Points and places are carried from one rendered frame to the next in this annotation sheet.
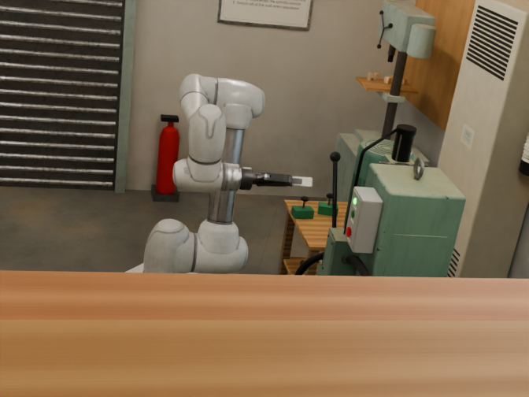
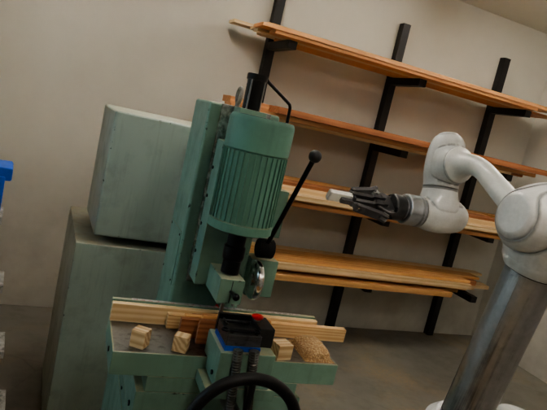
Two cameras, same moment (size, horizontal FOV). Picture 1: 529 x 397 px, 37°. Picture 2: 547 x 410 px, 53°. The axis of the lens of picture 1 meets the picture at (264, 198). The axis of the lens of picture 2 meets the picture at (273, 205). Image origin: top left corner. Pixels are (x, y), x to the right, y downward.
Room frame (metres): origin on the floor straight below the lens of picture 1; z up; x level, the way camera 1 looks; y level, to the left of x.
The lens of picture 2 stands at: (3.80, -0.53, 1.51)
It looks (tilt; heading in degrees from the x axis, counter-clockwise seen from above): 9 degrees down; 170
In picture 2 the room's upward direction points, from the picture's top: 13 degrees clockwise
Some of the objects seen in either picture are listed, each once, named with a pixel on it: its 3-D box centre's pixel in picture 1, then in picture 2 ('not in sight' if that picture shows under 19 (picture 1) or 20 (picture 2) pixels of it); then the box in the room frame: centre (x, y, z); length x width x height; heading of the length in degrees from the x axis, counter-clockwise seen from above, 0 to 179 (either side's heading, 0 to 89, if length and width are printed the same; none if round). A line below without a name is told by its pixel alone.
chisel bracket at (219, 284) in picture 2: not in sight; (225, 285); (2.31, -0.36, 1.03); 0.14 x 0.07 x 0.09; 11
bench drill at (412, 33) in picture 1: (386, 135); not in sight; (4.73, -0.71, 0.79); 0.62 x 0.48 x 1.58; 13
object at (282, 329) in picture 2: not in sight; (260, 328); (2.31, -0.23, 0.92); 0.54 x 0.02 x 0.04; 101
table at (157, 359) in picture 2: not in sight; (225, 359); (2.44, -0.33, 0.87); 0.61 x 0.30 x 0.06; 101
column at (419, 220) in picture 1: (392, 291); (212, 217); (2.05, -0.42, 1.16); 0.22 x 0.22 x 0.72; 11
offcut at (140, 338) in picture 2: not in sight; (140, 337); (2.50, -0.56, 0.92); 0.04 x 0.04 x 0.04; 70
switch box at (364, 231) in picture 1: (363, 220); not in sight; (1.99, -0.28, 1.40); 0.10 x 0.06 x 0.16; 11
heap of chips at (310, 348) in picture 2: not in sight; (312, 345); (2.37, -0.09, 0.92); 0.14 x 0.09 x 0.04; 11
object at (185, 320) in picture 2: not in sight; (223, 330); (2.39, -0.35, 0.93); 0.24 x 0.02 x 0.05; 101
